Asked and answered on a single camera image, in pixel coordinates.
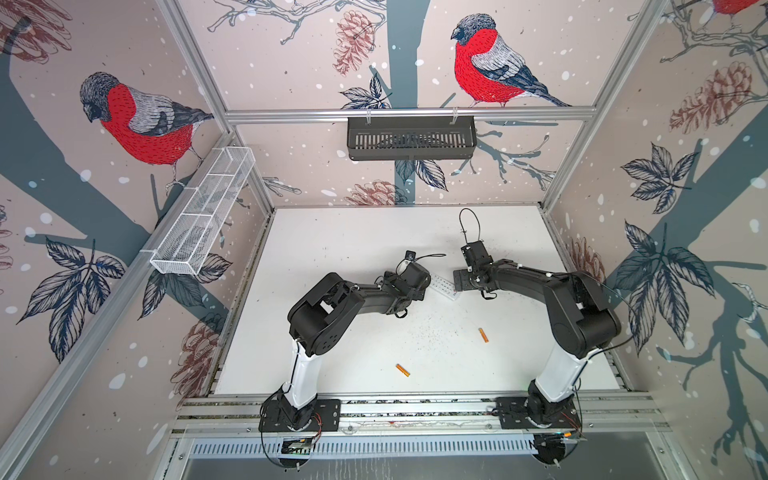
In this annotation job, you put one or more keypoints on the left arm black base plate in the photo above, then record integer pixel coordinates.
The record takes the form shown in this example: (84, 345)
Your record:
(278, 416)

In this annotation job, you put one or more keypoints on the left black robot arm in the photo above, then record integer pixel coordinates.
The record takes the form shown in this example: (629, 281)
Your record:
(317, 323)

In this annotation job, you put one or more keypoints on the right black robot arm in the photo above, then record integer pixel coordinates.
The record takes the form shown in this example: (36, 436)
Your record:
(581, 320)

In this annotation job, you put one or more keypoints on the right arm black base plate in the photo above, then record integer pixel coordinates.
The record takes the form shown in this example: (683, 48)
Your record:
(522, 412)

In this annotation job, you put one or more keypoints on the aluminium front rail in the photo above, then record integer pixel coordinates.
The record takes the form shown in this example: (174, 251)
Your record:
(601, 411)

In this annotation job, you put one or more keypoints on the white perforated cable duct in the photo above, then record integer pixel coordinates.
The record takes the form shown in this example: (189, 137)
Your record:
(337, 447)

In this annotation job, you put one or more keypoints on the white wire mesh basket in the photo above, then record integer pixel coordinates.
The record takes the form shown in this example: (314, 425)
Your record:
(192, 235)

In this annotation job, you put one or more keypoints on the black wall basket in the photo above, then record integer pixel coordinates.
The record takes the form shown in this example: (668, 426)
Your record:
(411, 138)

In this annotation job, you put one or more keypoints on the white remote control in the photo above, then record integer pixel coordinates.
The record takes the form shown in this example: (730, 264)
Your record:
(444, 287)

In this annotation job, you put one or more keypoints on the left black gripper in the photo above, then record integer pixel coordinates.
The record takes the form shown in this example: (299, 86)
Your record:
(421, 292)

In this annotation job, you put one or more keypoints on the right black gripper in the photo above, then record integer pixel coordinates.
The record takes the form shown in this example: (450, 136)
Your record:
(460, 278)

